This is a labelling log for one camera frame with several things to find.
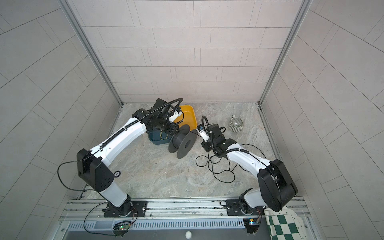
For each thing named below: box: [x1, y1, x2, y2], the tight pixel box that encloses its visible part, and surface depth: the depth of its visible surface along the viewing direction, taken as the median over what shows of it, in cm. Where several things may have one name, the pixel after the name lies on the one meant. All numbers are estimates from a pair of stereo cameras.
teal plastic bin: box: [148, 129, 172, 145], surface depth 96 cm
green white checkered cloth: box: [263, 205, 309, 240], surface depth 67 cm
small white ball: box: [185, 231, 192, 239], surface depth 60 cm
